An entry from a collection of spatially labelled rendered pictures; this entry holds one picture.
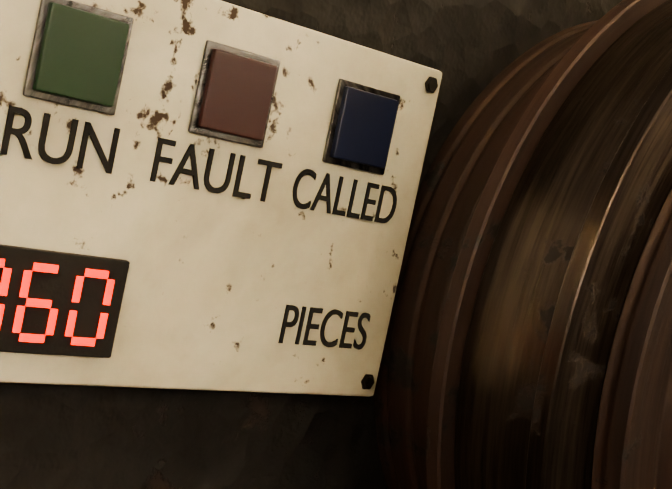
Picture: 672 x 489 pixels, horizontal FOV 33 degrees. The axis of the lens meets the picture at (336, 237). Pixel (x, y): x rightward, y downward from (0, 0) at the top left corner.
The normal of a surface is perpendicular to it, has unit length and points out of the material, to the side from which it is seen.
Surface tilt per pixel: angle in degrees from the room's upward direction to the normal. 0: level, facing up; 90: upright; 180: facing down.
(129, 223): 90
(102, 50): 90
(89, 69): 90
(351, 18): 90
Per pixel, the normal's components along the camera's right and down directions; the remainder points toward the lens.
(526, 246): -0.68, -0.32
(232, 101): 0.63, 0.18
